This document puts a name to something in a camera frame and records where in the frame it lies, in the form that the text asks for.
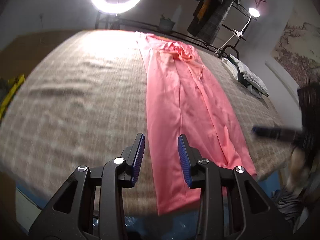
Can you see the yellow green object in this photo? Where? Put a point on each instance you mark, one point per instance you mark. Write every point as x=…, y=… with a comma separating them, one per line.
x=8, y=90

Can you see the black metal clothes rack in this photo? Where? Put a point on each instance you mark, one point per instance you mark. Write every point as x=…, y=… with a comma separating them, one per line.
x=115, y=23

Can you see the right hand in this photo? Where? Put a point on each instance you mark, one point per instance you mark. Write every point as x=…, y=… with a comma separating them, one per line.
x=300, y=167

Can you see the landscape painting wall tapestry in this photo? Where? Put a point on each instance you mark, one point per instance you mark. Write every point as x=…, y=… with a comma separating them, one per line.
x=297, y=50

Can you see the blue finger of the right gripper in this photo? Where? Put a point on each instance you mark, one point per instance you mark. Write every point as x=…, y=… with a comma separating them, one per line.
x=277, y=133

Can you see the beige plaid bed cover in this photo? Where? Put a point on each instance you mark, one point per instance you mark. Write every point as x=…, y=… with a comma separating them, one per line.
x=81, y=104

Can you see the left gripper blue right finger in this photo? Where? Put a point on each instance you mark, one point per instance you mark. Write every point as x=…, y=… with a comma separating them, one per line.
x=193, y=172

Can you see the white clip lamp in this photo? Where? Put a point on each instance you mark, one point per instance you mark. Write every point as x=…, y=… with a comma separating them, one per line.
x=246, y=22

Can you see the green potted plant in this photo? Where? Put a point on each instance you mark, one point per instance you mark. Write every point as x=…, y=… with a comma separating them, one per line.
x=165, y=24

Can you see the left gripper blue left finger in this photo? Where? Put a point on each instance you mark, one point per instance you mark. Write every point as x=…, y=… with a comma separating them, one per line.
x=133, y=156

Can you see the folded light grey garment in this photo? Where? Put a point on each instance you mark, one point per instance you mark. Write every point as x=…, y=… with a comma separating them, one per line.
x=254, y=91

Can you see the orange hanging scarf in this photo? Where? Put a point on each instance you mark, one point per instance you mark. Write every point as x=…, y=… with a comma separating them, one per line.
x=201, y=9

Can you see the pink t-shirt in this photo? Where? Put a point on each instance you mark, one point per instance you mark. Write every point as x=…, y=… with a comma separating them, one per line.
x=184, y=97

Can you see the folded white garment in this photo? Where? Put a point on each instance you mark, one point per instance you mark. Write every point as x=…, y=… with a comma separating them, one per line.
x=234, y=65

